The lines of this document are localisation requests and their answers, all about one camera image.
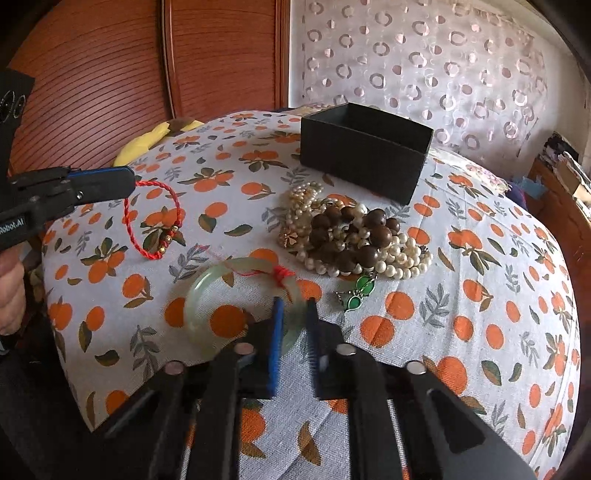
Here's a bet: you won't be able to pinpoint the black cardboard box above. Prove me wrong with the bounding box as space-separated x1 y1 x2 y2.
300 102 434 205

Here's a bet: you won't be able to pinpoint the brown wooden bead bracelet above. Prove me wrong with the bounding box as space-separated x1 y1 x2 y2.
307 205 402 271

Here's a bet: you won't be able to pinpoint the stack of dark clothes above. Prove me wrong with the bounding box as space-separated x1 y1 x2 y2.
543 132 575 163

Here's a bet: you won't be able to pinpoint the dark blue blanket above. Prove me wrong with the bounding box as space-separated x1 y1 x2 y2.
505 178 533 214

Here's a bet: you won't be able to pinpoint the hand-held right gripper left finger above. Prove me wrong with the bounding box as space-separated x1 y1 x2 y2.
99 298 284 480

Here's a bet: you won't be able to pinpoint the person's left hand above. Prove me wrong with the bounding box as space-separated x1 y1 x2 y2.
0 253 25 337

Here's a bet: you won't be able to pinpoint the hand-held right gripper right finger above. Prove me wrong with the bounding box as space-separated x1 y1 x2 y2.
305 298 541 480

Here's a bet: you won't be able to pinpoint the large white pearl necklace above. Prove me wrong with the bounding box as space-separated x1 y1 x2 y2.
295 226 433 281

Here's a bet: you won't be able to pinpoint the wooden side cabinet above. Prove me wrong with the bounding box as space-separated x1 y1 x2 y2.
525 156 591 280

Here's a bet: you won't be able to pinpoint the circle patterned sheer curtain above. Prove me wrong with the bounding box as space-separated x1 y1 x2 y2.
288 0 570 168

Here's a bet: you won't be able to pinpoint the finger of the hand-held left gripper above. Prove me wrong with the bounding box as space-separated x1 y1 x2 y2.
69 174 136 205
65 167 132 178

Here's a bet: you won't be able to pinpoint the wooden slatted wardrobe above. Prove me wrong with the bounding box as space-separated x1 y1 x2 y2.
6 0 293 176

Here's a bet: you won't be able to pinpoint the green pendant earrings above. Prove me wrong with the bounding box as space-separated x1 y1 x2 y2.
335 272 378 315

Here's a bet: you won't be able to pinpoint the orange fruit print cloth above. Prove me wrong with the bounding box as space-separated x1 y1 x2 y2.
41 110 583 480

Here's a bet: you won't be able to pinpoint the small cream pearl necklace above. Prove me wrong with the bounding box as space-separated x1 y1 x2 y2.
277 181 326 252

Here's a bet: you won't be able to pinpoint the pale green jade bangle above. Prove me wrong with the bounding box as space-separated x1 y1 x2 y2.
184 258 308 354

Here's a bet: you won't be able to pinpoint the red braided cord bracelet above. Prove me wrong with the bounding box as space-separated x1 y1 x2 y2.
123 180 182 260

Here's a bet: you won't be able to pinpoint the yellow plush toy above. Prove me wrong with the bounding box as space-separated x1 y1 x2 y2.
113 119 204 167

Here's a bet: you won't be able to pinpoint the brown cardboard box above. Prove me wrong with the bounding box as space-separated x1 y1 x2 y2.
555 154 591 219

